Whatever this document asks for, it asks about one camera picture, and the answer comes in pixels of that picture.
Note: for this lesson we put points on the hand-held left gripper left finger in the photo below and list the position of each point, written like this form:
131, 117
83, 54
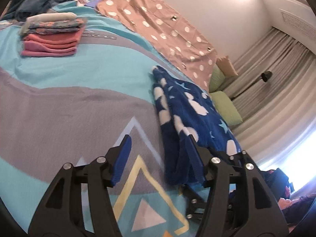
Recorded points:
122, 160

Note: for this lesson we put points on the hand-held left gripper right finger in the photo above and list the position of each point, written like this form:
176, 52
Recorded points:
197, 163

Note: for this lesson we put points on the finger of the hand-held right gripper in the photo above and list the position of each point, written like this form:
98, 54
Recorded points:
237, 159
195, 202

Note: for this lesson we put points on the navy fleece garment white prints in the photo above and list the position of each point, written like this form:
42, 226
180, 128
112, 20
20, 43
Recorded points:
187, 108

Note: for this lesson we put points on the person's right forearm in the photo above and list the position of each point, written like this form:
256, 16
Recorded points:
301, 207

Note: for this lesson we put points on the stack of folded clothes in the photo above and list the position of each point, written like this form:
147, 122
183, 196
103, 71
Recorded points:
49, 17

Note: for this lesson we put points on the person's right hand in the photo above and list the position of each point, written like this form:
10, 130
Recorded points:
285, 201

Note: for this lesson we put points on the ribbed green pillow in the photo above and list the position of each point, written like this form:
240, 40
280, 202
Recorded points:
227, 108

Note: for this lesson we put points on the beige curtain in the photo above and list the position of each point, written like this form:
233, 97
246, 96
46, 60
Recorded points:
271, 108

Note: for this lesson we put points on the smooth green pillow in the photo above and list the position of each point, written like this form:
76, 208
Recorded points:
217, 79

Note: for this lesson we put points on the turquoise and grey blanket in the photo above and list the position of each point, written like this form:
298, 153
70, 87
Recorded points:
61, 103

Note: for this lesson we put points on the black floor stand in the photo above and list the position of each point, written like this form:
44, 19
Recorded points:
267, 76

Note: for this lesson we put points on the beige pillow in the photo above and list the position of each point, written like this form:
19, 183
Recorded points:
227, 65

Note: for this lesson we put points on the pink folded garment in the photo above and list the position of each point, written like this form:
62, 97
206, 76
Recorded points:
47, 51

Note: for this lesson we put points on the coral folded garment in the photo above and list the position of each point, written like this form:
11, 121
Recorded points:
54, 38

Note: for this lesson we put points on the pink polka dot sheet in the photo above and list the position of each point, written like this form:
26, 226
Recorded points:
158, 19

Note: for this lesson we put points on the floral folded garment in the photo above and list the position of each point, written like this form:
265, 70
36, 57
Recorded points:
54, 26

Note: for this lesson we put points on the white wall air vent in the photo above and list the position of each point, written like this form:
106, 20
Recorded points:
296, 24

